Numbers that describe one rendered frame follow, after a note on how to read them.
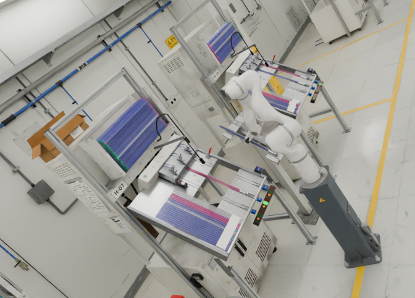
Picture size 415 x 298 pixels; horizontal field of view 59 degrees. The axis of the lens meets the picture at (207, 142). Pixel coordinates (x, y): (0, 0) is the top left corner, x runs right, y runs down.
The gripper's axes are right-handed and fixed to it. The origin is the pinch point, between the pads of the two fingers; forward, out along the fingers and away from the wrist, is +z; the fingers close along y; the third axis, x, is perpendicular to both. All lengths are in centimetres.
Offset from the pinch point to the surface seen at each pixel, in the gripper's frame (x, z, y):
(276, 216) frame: 51, 34, 22
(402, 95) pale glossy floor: 99, 20, -170
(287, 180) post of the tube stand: 43, 30, -9
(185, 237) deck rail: 4, -4, 92
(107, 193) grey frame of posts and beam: -51, -5, 98
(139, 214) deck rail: -28, 3, 95
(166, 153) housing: -42, 2, 48
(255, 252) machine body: 52, 48, 51
